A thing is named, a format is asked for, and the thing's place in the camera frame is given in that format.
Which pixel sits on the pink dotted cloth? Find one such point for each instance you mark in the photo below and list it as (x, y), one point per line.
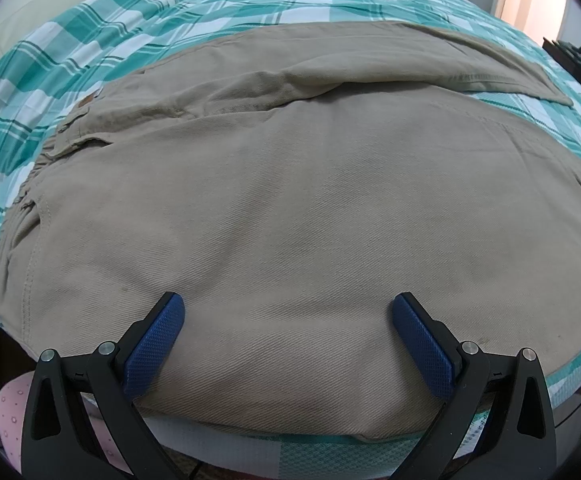
(10, 410)

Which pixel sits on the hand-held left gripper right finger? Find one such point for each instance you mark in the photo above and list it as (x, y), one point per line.
(423, 345)

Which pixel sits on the khaki pants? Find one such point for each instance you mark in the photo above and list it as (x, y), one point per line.
(295, 185)

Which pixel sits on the green white plaid blanket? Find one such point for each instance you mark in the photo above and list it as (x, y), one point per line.
(120, 10)

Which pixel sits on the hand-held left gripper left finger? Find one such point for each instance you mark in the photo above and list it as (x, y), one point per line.
(153, 345)

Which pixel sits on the cream padded headboard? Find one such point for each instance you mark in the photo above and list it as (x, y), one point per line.
(20, 0)

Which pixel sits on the dark wooden dresser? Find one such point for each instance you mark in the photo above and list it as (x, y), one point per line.
(549, 46)

